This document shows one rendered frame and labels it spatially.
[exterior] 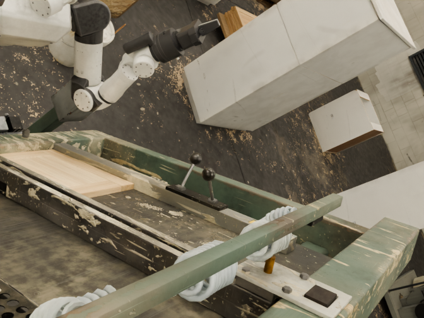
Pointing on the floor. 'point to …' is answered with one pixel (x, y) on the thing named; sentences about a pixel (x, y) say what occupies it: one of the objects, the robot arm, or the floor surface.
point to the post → (46, 123)
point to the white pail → (65, 52)
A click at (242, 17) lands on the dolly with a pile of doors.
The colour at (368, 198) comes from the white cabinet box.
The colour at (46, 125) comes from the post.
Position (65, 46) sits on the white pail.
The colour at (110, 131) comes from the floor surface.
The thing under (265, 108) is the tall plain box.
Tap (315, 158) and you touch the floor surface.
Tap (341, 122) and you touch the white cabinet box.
